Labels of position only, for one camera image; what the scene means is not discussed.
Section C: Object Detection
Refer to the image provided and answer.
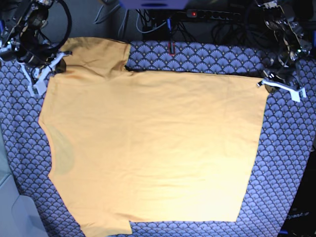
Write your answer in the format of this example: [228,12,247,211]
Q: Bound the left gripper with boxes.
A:
[256,47,311,93]

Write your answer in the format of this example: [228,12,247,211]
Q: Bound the yellow T-shirt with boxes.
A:
[39,38,268,237]

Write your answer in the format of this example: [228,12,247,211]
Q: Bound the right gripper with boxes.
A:
[10,42,72,74]

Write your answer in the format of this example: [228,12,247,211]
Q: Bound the black power strip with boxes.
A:
[186,9,242,22]

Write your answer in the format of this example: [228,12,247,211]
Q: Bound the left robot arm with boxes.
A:
[255,0,312,93]

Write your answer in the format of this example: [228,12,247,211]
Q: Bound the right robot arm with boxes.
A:
[0,0,72,73]

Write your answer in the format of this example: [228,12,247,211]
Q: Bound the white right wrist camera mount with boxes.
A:
[18,54,66,97]

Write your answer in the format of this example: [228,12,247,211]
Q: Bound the blue fan-pattern tablecloth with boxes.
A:
[0,41,316,237]

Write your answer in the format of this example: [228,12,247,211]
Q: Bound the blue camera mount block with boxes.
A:
[119,0,189,9]

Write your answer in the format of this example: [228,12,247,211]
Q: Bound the black OpenArm box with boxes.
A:
[278,148,316,237]

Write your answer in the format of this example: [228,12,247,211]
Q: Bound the red table clamp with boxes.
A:
[168,41,176,56]

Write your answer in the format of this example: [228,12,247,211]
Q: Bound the white plastic bin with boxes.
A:
[0,133,49,237]

